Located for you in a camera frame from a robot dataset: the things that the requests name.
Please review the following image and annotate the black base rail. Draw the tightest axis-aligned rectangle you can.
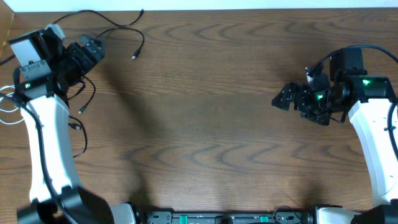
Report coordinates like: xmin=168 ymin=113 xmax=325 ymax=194
xmin=141 ymin=206 xmax=316 ymax=224

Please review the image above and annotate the black usb cable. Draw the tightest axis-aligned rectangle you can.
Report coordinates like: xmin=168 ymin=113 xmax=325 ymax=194
xmin=52 ymin=9 xmax=146 ymax=61
xmin=67 ymin=75 xmax=96 ymax=159

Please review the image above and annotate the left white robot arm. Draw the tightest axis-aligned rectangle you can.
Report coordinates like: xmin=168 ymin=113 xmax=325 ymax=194
xmin=10 ymin=24 xmax=138 ymax=223

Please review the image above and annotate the white usb cable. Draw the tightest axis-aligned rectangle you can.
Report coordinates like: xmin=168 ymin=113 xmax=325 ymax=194
xmin=0 ymin=85 xmax=25 ymax=126

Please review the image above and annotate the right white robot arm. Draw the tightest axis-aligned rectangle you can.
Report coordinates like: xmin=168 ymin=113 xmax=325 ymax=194
xmin=271 ymin=45 xmax=397 ymax=223

